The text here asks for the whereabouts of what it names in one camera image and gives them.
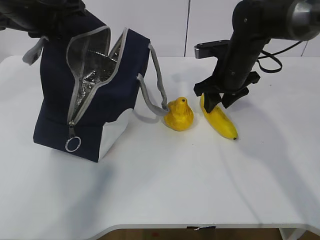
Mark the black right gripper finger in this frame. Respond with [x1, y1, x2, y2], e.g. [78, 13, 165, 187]
[193, 76, 222, 113]
[221, 87, 249, 109]

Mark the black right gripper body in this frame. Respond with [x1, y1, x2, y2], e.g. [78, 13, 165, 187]
[212, 54, 257, 94]

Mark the yellow banana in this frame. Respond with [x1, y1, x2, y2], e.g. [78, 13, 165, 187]
[200, 94, 239, 141]

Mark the yellow toy pear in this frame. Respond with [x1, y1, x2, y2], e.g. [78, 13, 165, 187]
[163, 97, 194, 132]

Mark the navy and white lunch bag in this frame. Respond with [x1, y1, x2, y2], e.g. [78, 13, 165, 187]
[23, 11, 169, 162]

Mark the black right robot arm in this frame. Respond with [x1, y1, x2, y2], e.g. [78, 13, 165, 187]
[193, 0, 320, 113]

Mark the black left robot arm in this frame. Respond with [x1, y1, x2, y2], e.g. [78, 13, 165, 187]
[0, 0, 86, 38]

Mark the black tape on table edge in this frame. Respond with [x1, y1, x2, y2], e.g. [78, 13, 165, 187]
[187, 226, 216, 231]

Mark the silver camera on right wrist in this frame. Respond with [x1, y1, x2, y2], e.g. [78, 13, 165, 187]
[194, 40, 230, 59]

